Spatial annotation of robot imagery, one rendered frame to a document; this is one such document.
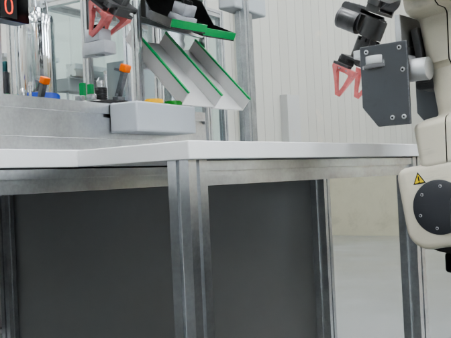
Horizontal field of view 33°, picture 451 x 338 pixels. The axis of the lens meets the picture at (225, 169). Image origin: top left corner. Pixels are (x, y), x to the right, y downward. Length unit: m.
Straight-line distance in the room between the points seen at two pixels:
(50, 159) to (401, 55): 0.68
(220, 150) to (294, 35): 8.86
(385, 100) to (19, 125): 0.69
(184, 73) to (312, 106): 8.19
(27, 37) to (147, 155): 1.60
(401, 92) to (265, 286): 1.11
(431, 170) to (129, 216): 1.46
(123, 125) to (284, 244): 1.00
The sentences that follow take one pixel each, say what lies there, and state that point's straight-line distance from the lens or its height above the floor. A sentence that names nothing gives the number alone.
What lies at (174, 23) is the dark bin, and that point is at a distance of 1.96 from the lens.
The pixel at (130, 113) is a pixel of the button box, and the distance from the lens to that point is 1.51.
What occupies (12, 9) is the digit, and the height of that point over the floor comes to 1.20.
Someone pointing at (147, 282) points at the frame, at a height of 0.45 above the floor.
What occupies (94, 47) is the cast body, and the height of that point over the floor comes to 1.12.
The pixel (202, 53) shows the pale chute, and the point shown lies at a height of 1.17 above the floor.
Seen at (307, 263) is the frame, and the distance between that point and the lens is 2.36.
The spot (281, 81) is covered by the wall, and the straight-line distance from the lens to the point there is 9.68.
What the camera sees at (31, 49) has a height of 1.28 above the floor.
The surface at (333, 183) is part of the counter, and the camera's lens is 9.97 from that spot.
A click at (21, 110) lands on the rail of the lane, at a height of 0.93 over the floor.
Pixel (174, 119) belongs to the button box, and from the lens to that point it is 1.60.
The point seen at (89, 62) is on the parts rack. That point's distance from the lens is 2.11.
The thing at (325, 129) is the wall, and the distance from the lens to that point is 10.49.
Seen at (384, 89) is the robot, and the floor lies 0.96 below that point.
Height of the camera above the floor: 0.80
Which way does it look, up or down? 1 degrees up
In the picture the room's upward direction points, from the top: 3 degrees counter-clockwise
